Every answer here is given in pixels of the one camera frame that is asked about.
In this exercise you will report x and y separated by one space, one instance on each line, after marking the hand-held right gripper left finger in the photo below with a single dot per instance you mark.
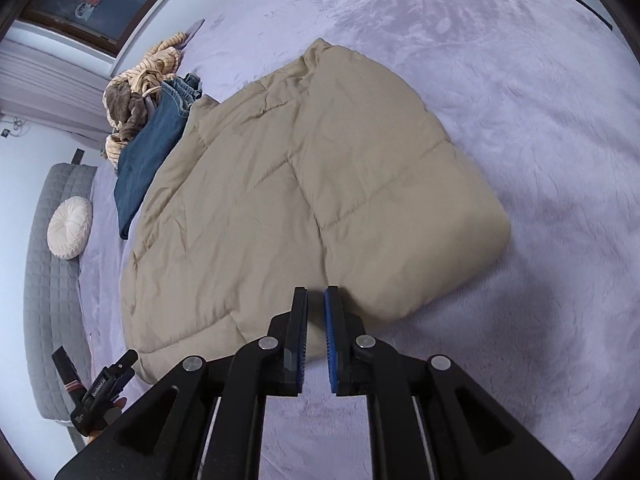
299 355

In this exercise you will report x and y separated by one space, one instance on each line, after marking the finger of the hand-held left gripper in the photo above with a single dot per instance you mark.
66 365
125 360

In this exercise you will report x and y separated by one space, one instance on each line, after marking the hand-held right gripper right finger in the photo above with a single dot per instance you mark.
330 355

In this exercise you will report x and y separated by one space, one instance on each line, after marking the beige puffer jacket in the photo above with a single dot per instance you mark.
310 185

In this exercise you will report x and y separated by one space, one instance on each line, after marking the pile of striped clothes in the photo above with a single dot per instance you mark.
160 57

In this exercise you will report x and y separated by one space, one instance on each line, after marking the grey quilted headboard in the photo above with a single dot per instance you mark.
50 310

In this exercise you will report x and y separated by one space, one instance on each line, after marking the round white cushion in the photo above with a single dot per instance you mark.
70 227

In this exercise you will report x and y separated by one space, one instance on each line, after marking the folded blue jeans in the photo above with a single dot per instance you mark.
150 160

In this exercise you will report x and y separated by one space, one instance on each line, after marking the brown plush garment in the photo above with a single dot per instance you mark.
132 107

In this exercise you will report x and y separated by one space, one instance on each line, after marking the white curtain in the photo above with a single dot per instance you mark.
50 95

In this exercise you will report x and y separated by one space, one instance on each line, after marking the purple plush bed blanket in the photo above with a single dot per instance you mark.
525 135

